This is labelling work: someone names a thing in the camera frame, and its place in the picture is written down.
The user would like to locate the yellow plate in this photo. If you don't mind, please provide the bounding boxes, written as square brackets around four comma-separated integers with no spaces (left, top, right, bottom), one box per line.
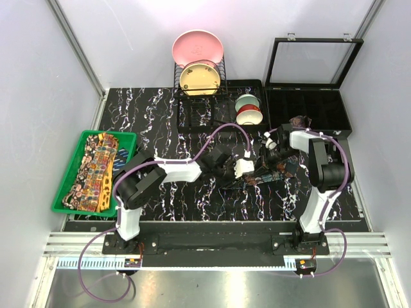
[179,60,221,96]

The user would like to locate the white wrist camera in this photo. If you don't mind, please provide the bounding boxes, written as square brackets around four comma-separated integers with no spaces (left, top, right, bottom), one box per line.
[261,132,277,150]
[234,150,254,178]

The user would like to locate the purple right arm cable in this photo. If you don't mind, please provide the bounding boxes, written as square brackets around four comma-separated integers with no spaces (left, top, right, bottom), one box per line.
[266,127,349,277]

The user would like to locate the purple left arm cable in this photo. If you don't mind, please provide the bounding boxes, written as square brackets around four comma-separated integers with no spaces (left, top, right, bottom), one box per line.
[78,123,253,304]

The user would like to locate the colourful ties in bin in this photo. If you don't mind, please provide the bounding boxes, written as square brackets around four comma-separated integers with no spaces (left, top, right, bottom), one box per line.
[62,133,119,213]

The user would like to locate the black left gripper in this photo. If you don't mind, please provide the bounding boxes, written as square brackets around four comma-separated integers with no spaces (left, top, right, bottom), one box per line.
[213,160,243,189]

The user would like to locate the black wire dish rack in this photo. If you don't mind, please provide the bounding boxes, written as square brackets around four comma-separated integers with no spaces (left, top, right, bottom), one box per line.
[173,60,269,134]

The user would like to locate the red white bowl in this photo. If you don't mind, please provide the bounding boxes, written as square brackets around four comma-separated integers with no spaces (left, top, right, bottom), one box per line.
[236,104,263,125]

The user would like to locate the black tie storage box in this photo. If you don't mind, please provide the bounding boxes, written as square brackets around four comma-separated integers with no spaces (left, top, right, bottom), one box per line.
[265,89,353,137]

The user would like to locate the pink plate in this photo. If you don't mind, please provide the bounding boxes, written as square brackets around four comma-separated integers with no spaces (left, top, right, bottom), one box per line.
[171,30,224,67]

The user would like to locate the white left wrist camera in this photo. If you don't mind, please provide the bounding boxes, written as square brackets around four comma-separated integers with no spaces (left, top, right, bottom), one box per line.
[234,150,254,178]

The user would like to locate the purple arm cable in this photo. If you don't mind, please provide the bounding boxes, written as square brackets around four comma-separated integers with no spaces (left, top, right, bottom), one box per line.
[266,127,349,277]
[78,123,253,304]

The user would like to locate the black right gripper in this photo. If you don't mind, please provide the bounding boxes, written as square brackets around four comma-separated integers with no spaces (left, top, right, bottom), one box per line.
[250,145,299,178]

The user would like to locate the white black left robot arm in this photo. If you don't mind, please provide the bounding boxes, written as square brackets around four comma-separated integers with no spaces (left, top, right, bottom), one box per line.
[112,146,243,254]

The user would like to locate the rolled dark patterned tie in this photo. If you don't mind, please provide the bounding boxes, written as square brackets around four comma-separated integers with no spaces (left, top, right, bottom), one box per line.
[289,115,312,128]

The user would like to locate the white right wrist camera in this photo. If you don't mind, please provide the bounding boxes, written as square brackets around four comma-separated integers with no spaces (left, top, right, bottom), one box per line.
[261,132,277,150]

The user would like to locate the light green bowl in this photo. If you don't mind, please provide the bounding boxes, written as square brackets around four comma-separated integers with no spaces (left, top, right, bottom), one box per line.
[235,94,260,112]

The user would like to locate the black glass box lid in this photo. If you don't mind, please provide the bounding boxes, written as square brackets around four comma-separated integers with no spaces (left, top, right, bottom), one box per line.
[265,33,364,89]

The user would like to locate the navy striped tie in bin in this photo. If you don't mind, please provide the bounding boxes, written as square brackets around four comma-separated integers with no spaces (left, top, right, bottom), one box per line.
[113,148,129,171]

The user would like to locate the navy floral tie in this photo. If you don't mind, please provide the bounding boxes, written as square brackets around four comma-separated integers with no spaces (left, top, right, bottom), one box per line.
[242,159,301,187]

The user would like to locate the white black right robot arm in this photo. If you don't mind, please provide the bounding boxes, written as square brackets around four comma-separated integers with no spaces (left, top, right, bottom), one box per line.
[259,124,354,255]

